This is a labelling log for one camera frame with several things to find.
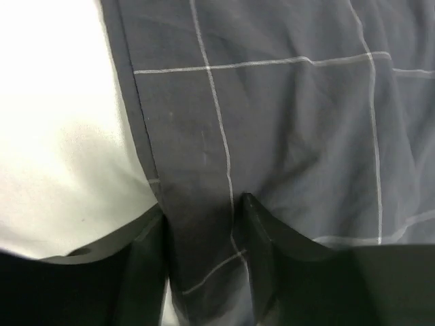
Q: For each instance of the dark grey checked pillowcase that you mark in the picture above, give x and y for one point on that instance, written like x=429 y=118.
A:
x=324 y=110

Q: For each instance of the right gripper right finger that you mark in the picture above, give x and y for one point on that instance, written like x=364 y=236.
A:
x=297 y=281

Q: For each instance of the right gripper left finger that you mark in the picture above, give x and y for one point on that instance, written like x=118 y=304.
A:
x=117 y=280

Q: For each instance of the white pillow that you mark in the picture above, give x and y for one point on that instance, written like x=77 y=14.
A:
x=70 y=174

